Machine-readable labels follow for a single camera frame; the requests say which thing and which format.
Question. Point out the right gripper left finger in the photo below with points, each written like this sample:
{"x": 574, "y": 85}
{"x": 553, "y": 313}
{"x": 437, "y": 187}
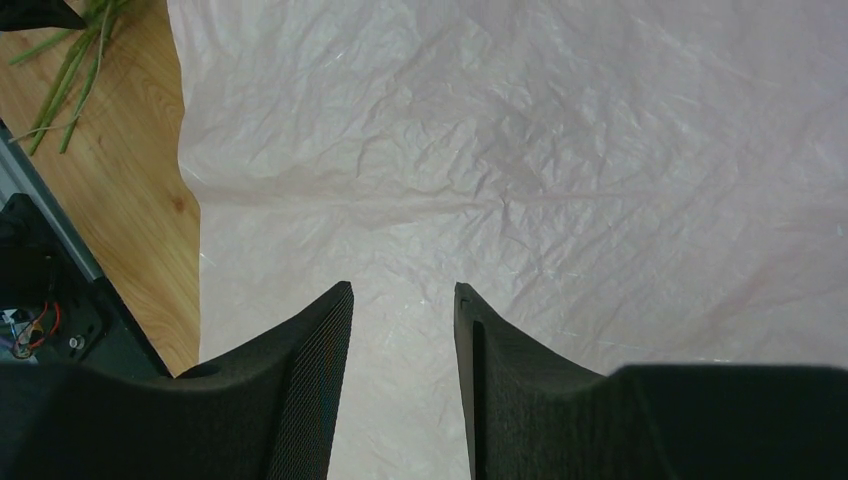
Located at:
{"x": 264, "y": 410}

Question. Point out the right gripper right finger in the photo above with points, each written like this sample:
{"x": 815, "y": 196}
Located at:
{"x": 530, "y": 413}

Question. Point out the pink wrapping paper sheet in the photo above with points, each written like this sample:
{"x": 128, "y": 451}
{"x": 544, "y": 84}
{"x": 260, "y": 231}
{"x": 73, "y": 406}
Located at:
{"x": 625, "y": 181}

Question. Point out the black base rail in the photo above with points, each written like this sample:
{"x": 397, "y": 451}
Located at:
{"x": 57, "y": 304}

